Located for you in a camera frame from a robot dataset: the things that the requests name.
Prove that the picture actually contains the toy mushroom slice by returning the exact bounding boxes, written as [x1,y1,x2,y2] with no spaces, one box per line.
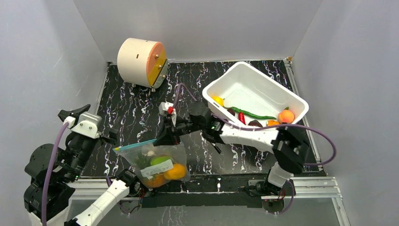
[146,151,156,157]

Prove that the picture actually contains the green toy leaf vegetable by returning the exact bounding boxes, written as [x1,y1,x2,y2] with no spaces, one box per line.
[151,156,172,166]

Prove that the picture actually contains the clear blue zip top bag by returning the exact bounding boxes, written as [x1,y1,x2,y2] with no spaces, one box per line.
[113,139,191,189]

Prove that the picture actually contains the toy orange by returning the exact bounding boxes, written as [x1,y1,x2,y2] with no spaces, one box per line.
[163,163,186,180]

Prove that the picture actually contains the orange toy pineapple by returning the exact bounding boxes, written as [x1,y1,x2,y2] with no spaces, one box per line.
[135,153,170,189]

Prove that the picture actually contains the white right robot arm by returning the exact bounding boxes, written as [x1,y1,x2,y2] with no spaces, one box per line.
[154,101,310,196]

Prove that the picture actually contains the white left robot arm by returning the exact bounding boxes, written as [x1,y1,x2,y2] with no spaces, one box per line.
[24,104,141,226]

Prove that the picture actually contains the yellow toy lemon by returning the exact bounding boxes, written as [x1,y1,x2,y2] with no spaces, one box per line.
[212,96,224,107]

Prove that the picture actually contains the small dark toy fruit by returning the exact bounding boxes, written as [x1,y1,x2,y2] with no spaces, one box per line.
[227,108,236,116]

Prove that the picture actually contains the green toy chili pepper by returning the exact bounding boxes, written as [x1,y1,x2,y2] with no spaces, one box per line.
[228,107,277,120]

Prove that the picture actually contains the black and silver pen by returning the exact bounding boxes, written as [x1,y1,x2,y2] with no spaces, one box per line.
[211,143,222,154]

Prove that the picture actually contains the red toy chili pepper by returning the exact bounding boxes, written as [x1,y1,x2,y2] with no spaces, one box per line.
[238,112,246,125]

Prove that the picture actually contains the white plastic bin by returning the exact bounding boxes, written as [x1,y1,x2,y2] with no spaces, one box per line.
[202,61,310,153]

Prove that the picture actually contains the dark red toy plum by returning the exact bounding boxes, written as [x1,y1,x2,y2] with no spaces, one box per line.
[248,120,263,128]

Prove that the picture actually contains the orange toy carrot piece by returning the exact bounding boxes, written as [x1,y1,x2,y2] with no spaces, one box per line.
[267,120,280,126]

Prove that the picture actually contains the cream cylindrical container orange lid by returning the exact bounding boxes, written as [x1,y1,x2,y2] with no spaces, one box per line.
[117,38,168,92]

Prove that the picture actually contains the toy peach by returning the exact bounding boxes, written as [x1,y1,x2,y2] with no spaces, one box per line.
[277,107,295,123]

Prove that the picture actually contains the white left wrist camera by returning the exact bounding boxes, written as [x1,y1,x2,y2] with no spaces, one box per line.
[64,112,102,139]

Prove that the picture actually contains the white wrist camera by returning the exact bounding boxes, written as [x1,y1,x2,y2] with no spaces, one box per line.
[64,112,102,139]
[159,102,177,126]

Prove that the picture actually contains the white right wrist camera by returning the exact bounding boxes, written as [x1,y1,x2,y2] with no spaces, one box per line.
[159,102,177,126]

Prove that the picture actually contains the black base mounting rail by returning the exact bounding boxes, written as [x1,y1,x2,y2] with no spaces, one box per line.
[118,173,312,216]

